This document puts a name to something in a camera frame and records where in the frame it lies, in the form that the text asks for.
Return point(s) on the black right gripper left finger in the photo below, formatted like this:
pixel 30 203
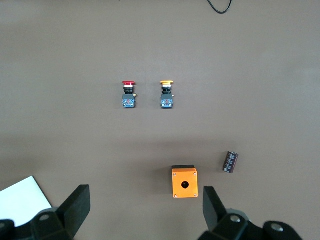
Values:
pixel 77 207

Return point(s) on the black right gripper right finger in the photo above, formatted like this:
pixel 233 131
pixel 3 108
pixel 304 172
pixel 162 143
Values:
pixel 215 212

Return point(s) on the white drawer cabinet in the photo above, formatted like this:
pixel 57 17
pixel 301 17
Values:
pixel 20 200

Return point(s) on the red mushroom push button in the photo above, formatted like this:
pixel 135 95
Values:
pixel 128 101

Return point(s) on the yellow mushroom push button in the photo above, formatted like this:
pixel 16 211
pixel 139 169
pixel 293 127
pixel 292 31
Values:
pixel 167 102

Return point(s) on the dark cylindrical capacitor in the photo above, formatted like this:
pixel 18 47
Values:
pixel 230 162

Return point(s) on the orange button enclosure box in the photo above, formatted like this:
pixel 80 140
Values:
pixel 191 178

